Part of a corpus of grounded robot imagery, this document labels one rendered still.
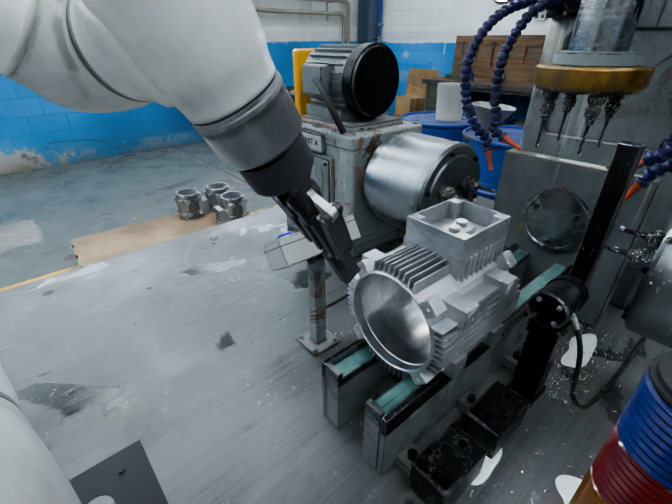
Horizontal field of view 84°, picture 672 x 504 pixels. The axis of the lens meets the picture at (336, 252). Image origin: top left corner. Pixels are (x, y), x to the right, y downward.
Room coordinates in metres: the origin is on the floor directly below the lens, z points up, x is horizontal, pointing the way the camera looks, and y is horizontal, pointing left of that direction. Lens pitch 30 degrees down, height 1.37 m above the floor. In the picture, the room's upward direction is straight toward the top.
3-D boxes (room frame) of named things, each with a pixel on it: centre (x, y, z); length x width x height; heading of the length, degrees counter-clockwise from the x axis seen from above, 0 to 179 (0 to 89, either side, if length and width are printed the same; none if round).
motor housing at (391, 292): (0.48, -0.15, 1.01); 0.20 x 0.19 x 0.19; 130
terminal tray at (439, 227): (0.51, -0.18, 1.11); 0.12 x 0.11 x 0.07; 130
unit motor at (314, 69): (1.17, 0.01, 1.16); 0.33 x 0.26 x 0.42; 40
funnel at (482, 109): (2.26, -0.91, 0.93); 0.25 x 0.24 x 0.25; 131
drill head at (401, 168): (0.98, -0.20, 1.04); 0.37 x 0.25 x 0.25; 40
